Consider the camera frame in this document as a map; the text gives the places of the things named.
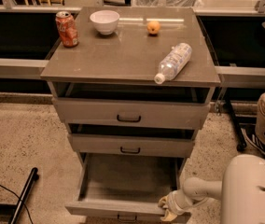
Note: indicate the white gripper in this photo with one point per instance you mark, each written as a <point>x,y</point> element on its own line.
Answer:
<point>174,203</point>

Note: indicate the grey bottom drawer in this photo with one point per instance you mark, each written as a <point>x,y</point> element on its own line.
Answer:
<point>125,187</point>

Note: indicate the grey drawer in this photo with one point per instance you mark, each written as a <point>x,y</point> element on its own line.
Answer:
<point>130,145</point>
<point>125,187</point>
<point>131,113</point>

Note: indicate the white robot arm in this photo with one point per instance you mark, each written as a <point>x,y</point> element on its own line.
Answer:
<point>241,192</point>

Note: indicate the grey middle drawer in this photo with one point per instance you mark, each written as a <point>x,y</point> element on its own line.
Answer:
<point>130,145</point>

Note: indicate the grey top drawer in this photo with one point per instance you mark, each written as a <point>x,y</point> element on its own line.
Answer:
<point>131,113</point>

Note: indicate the grey drawer cabinet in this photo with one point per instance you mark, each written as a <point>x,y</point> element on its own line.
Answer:
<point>122,66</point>

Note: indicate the black office chair base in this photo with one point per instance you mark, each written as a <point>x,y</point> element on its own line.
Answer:
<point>239,124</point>

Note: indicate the black white sneaker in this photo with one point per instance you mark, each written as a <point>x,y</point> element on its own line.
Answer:
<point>251,138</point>

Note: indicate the clear plastic water bottle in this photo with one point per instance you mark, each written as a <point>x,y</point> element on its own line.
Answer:
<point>173,63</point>

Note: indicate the black stand leg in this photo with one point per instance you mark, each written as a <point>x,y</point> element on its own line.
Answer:
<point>11,212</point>

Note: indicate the orange fruit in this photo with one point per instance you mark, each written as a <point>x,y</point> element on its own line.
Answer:
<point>153,27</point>

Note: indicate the white bowl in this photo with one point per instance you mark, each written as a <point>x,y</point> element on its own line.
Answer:
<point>105,21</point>

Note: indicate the orange soda can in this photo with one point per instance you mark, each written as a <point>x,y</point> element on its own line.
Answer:
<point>66,27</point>

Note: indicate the metal railing frame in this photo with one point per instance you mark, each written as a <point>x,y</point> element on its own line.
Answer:
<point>14,66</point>

